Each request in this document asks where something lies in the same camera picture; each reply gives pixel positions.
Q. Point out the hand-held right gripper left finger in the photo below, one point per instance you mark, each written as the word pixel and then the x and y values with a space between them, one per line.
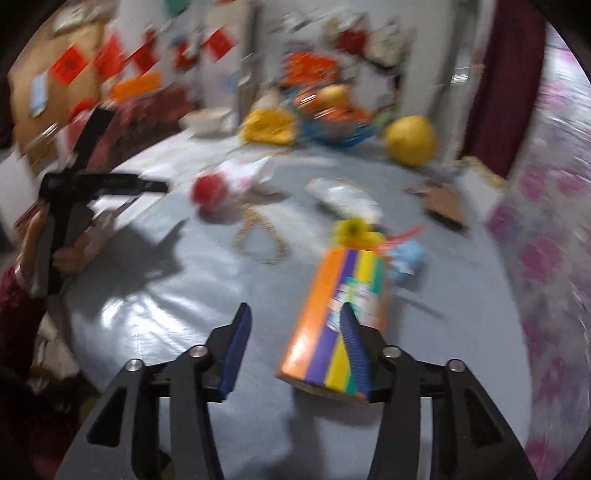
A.
pixel 235 350

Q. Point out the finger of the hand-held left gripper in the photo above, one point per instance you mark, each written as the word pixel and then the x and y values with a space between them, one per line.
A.
pixel 124 183
pixel 94 134

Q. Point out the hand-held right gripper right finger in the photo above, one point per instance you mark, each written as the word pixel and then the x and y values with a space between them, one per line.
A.
pixel 355 350

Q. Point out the orange striped cardboard box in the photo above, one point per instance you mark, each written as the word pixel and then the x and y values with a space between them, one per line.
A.
pixel 323 314

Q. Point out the red jelly cup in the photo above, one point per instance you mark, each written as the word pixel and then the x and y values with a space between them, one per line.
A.
pixel 210 191

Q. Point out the blue wrapper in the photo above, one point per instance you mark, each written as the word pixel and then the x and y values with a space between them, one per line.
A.
pixel 408 258

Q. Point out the yellow artificial flower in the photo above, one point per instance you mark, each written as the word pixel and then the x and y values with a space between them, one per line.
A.
pixel 355 233

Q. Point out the white printed packet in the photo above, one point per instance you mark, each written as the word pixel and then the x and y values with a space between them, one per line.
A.
pixel 344 198

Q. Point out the person's left forearm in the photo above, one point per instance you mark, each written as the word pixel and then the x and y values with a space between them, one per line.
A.
pixel 18 314

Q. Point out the person's left hand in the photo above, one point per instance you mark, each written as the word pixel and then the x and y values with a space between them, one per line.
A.
pixel 78 254

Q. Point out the red patterned tablecloth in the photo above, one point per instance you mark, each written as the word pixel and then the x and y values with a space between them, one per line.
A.
pixel 152 110

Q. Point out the brown wooden door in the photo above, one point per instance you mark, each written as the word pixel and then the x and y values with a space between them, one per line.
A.
pixel 27 115

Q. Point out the red diamond paper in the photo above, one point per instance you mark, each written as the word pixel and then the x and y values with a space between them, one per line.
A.
pixel 219 42
pixel 70 64
pixel 144 57

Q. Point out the white ceramic bowl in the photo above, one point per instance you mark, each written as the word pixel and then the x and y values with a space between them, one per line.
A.
pixel 205 121

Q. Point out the white refrigerator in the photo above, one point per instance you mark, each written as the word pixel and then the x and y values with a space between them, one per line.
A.
pixel 219 83

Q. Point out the stainless steel thermos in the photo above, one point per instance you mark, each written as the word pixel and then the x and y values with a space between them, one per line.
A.
pixel 244 92

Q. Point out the yellow tissue pack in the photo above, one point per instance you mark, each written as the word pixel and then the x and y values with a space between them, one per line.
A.
pixel 268 127

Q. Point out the brown card with pen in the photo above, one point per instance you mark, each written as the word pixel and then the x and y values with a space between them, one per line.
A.
pixel 443 203

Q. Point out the blue glass fruit bowl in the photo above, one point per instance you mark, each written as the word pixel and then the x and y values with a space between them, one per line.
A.
pixel 341 136

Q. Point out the yellow pomelo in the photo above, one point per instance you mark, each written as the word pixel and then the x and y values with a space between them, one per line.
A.
pixel 411 141

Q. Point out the floral plastic-covered mattress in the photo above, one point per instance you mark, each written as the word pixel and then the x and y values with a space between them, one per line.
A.
pixel 554 230

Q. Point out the red handbag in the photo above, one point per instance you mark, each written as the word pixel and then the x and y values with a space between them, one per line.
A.
pixel 352 40

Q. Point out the beige tote bag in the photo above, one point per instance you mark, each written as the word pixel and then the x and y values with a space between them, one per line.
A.
pixel 388 44

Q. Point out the dark red curtain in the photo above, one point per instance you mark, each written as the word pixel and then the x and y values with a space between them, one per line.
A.
pixel 503 83

